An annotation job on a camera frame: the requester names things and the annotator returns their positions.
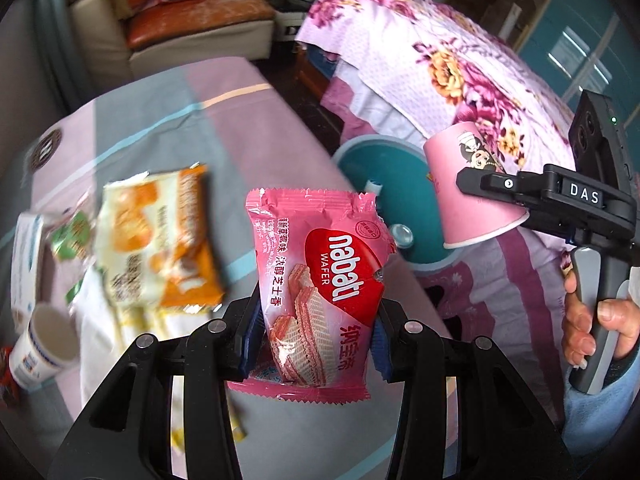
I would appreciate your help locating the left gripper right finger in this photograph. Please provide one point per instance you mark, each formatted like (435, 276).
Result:
(502, 430)

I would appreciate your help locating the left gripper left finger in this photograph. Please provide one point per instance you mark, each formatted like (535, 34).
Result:
(124, 430)

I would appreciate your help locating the white ALDI paper cup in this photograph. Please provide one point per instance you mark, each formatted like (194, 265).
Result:
(48, 345)

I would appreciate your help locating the pink paper cup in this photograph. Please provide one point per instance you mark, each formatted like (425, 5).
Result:
(459, 162)

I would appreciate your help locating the orange snack bag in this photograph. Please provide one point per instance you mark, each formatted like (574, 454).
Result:
(152, 245)

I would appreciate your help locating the pink nabati wafer bag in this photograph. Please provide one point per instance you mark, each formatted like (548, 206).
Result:
(320, 258)

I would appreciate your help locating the blue sleeve forearm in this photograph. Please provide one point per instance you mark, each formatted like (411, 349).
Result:
(592, 421)

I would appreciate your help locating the teal trash bin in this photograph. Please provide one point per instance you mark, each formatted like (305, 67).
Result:
(397, 173)

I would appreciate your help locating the person right hand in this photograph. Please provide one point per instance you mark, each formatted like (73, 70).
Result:
(615, 315)

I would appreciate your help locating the red chocolate wrapper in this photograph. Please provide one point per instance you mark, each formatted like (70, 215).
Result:
(9, 391)

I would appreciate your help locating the green white snack wrapper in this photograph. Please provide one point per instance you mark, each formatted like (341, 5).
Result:
(71, 243)

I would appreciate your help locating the white tissue pack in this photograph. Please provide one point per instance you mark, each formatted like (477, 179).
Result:
(28, 245)

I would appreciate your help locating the pink floral quilt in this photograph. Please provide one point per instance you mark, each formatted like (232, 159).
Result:
(412, 68)

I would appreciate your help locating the beige sofa orange cushion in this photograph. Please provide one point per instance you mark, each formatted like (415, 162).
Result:
(167, 34)

